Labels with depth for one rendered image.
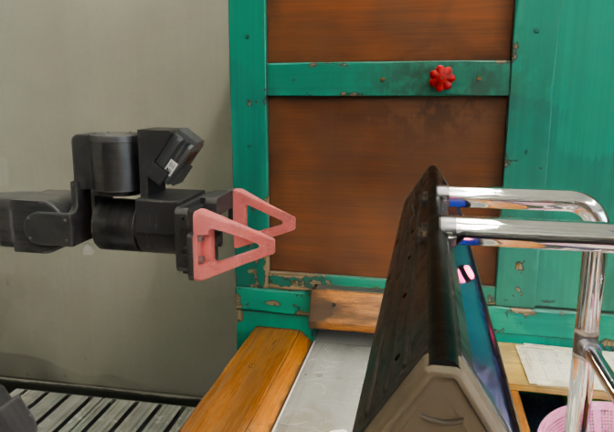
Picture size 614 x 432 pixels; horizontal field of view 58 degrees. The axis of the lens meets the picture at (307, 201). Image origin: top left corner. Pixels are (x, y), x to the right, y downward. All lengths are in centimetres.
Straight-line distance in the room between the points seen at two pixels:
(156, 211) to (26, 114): 164
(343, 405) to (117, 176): 51
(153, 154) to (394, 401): 40
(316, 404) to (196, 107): 121
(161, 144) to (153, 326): 159
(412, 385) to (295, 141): 83
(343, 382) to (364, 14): 63
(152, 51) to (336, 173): 107
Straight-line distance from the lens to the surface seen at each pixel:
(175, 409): 106
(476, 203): 59
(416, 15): 101
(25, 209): 66
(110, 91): 202
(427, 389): 24
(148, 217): 58
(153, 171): 58
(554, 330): 109
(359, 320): 102
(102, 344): 226
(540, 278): 107
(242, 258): 53
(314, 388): 96
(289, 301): 109
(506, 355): 103
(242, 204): 63
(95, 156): 61
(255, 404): 87
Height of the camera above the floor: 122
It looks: 11 degrees down
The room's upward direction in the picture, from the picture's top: straight up
